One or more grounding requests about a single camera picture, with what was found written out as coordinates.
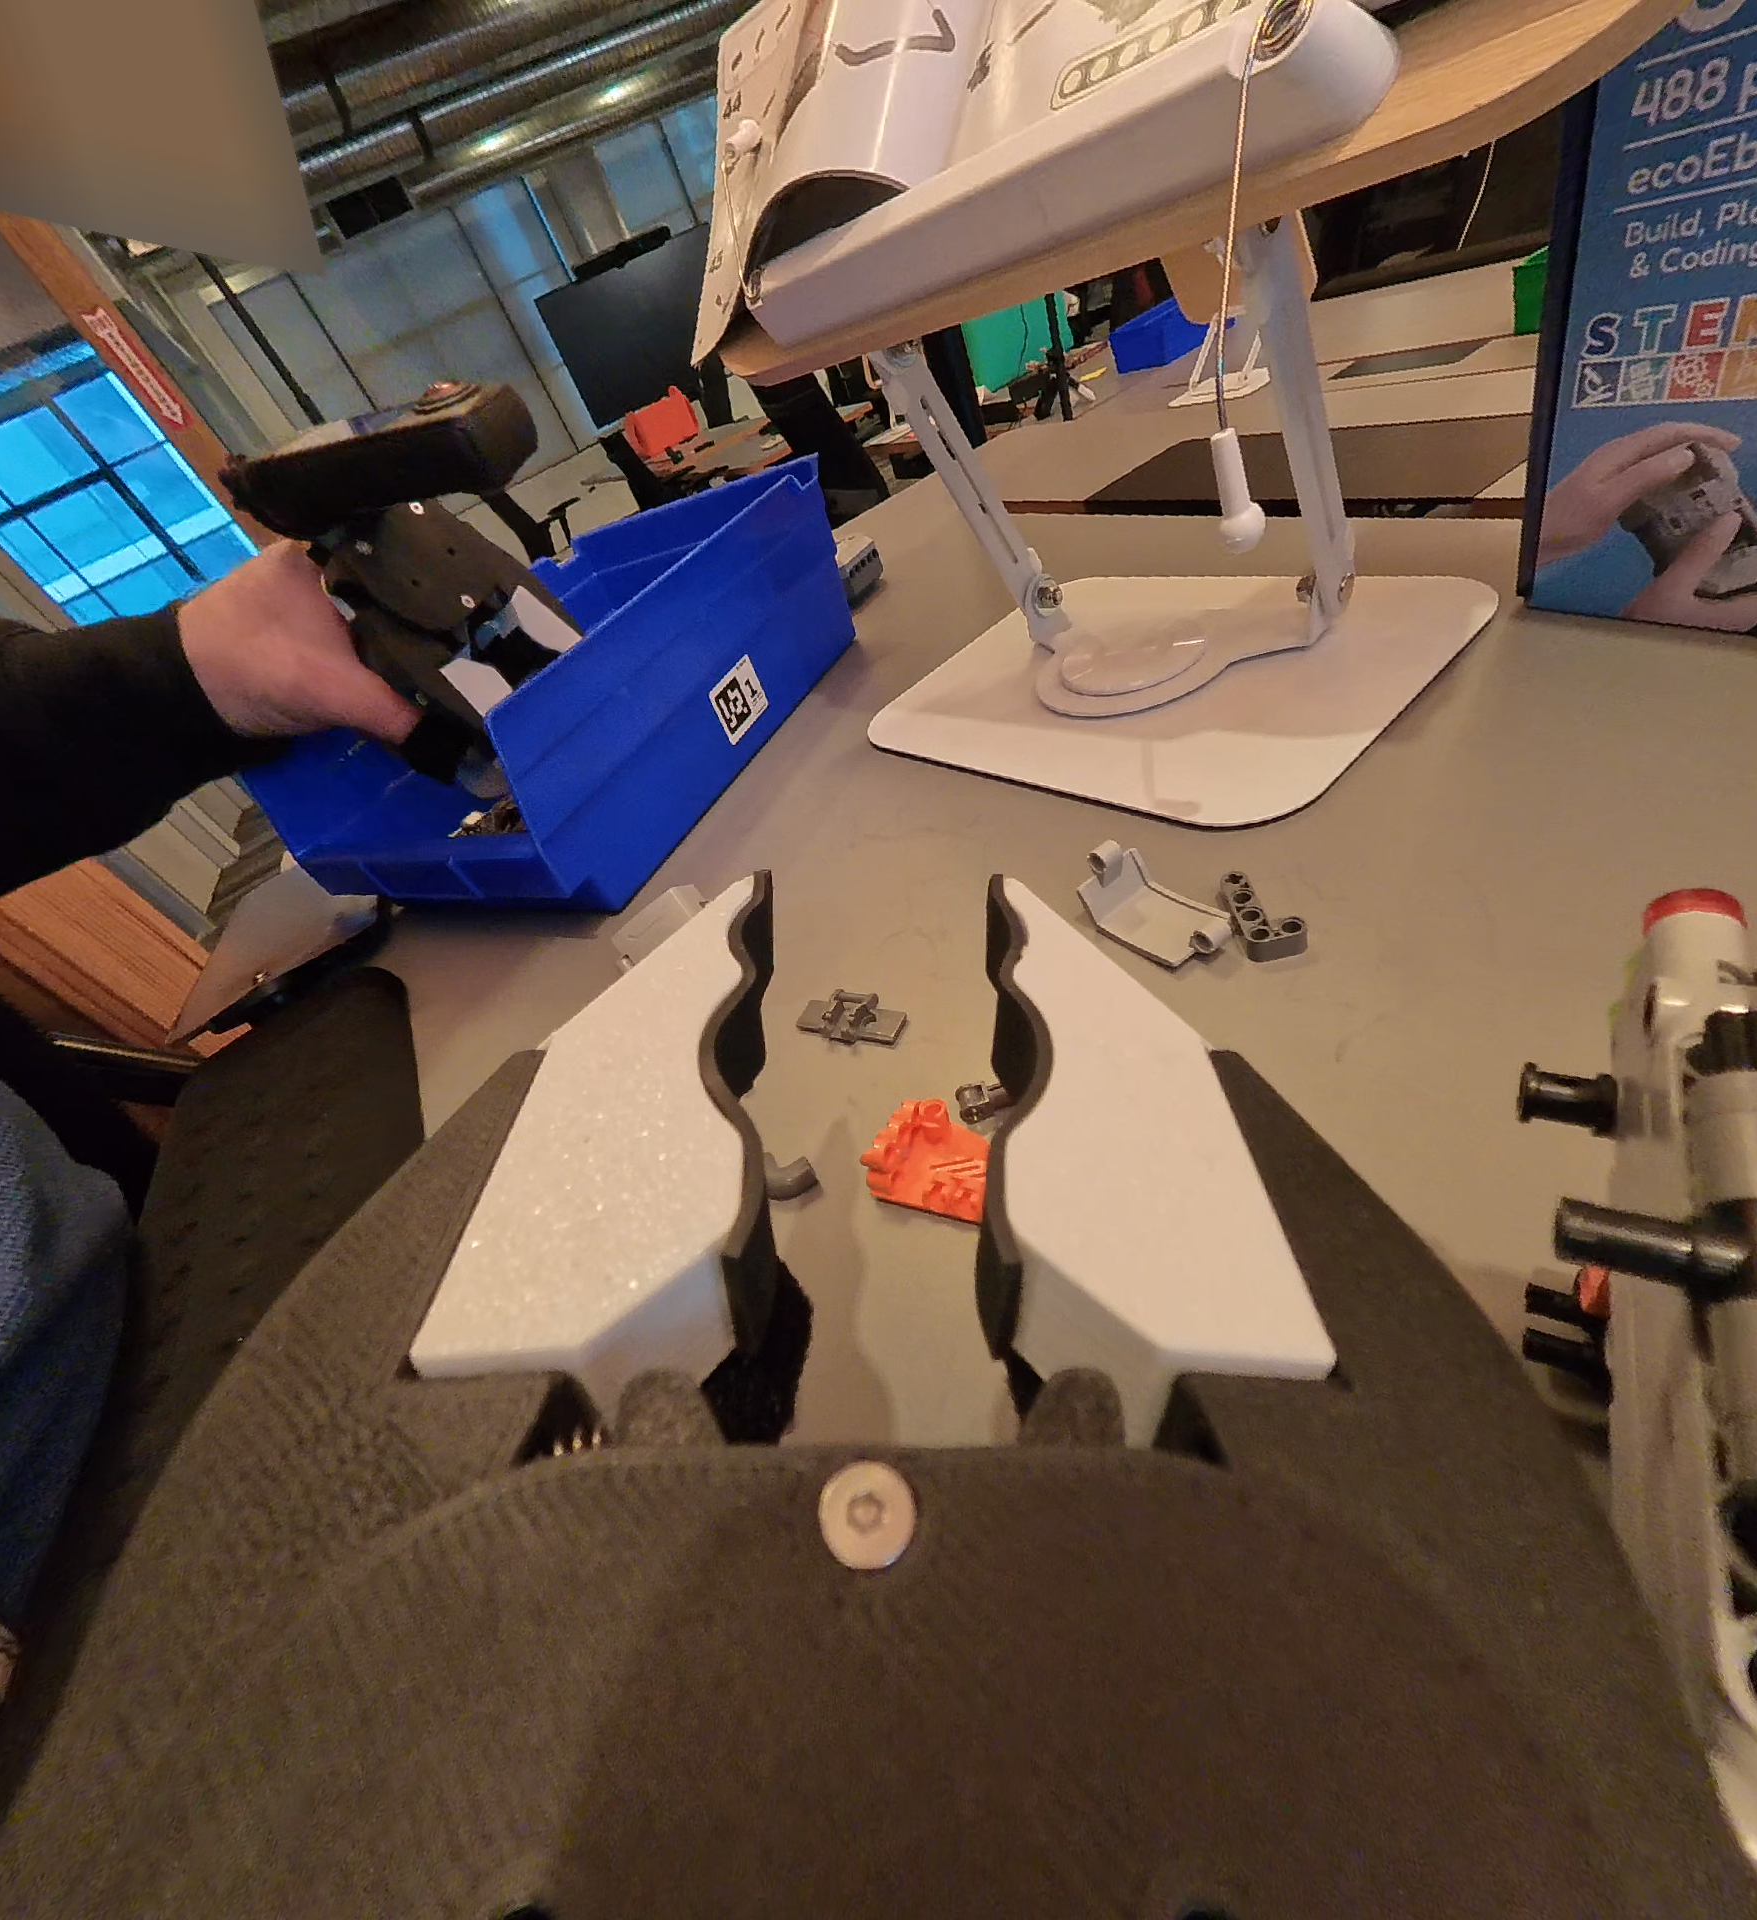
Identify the wooden shelf unit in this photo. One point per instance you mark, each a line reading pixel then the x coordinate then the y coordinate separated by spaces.
pixel 69 945

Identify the blue plastic bin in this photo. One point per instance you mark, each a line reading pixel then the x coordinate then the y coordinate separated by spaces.
pixel 639 721

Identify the orange panel piece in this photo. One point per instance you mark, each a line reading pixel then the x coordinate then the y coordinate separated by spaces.
pixel 923 1161

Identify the window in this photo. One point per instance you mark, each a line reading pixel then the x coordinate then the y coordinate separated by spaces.
pixel 55 482

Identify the blue robot kit box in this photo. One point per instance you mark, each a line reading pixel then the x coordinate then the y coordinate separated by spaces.
pixel 1690 334

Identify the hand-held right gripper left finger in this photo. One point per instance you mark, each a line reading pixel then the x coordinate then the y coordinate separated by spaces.
pixel 592 1232

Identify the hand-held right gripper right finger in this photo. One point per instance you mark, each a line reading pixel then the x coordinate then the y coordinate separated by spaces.
pixel 1165 1232

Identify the white stand base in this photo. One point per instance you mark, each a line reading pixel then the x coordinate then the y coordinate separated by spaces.
pixel 1211 708

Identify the grey white toy robot model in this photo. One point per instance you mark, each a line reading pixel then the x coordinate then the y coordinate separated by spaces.
pixel 1736 1201

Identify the light grey curved panel piece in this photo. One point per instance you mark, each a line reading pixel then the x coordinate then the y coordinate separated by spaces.
pixel 1144 915

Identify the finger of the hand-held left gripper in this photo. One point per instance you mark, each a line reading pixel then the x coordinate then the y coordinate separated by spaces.
pixel 534 629

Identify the person's left forearm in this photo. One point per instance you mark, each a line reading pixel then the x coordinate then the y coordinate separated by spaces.
pixel 41 751

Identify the dark grey beam piece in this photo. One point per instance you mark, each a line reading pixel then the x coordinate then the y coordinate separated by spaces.
pixel 1268 924

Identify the person's left hand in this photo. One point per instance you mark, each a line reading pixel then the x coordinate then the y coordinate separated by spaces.
pixel 279 647

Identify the light grey ribbed panel piece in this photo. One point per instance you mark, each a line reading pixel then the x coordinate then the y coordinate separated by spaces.
pixel 651 924

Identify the white plastic device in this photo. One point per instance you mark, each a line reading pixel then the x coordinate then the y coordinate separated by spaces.
pixel 1059 181

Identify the grey elbow connector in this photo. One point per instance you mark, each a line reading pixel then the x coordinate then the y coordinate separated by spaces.
pixel 791 1179

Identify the small dark grey piece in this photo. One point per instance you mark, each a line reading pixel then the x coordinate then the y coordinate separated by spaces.
pixel 985 1101

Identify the dark grey connector plate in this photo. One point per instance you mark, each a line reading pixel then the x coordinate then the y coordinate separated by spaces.
pixel 857 1023

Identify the black monitor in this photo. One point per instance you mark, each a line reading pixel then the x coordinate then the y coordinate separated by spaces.
pixel 623 317

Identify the black perforated pad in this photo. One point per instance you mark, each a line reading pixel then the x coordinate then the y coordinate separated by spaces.
pixel 279 1201

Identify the small blue bin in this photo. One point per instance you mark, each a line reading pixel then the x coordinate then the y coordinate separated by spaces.
pixel 1165 337

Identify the green bin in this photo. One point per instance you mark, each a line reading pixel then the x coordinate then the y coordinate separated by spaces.
pixel 1017 337

